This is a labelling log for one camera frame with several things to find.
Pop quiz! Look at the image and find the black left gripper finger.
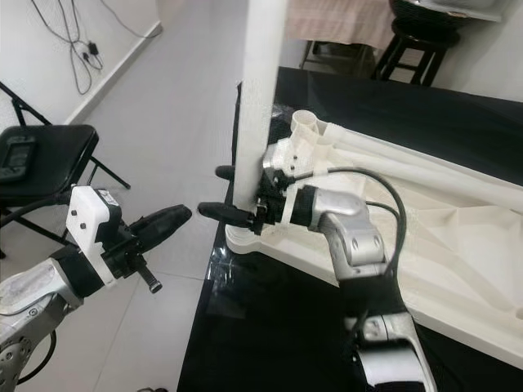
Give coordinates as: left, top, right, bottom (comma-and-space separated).
135, 204, 193, 236
141, 224, 187, 256

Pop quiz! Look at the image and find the white plastic children table top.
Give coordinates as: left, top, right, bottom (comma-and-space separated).
225, 109, 523, 368

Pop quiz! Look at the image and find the black folding chair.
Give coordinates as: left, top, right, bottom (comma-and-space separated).
0, 82, 132, 246

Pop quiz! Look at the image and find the black handheld controller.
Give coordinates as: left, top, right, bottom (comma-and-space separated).
4, 135, 40, 180

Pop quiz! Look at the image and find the black tablecloth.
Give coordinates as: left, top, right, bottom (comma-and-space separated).
178, 67, 523, 392

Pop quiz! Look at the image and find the beige hanging cloth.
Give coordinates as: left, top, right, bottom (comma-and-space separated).
282, 0, 397, 50

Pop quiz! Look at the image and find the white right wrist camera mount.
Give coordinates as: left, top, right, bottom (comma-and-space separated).
261, 140, 307, 193

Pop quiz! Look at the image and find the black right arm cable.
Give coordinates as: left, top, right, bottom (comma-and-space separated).
294, 167, 405, 327

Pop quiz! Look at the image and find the black wall cable with adapter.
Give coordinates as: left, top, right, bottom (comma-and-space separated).
29, 0, 160, 95

